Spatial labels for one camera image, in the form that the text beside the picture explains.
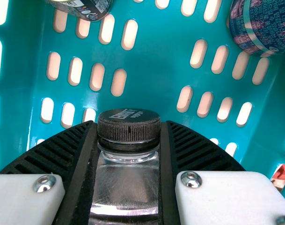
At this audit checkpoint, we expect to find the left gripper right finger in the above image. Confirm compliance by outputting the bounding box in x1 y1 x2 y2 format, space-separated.
159 120 285 225

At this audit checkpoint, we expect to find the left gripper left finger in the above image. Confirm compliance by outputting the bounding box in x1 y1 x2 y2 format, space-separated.
0 121 98 225

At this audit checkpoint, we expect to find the dark coffee bottle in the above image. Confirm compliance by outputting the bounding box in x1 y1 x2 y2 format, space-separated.
88 107 161 225

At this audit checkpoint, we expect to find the teal shopping basket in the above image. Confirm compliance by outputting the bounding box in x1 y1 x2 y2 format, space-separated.
0 0 285 225

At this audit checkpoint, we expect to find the can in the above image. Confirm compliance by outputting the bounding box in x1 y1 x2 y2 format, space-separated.
228 0 285 57

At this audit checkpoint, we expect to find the rectangular tin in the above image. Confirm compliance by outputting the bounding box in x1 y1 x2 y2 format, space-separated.
45 0 113 22

